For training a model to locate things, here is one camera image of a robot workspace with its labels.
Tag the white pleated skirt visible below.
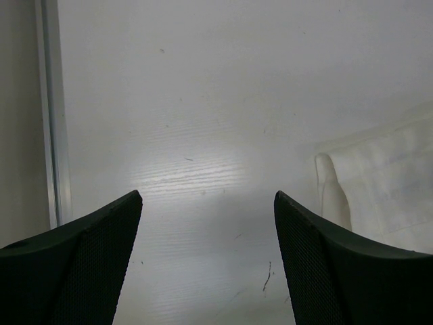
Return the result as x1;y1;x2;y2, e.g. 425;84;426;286
314;102;432;254

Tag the aluminium table edge rail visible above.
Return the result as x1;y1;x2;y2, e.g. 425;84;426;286
35;0;72;229

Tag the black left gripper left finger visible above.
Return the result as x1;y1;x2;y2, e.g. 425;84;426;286
1;190;143;324

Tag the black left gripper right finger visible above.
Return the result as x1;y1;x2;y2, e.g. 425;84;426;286
274;191;432;324

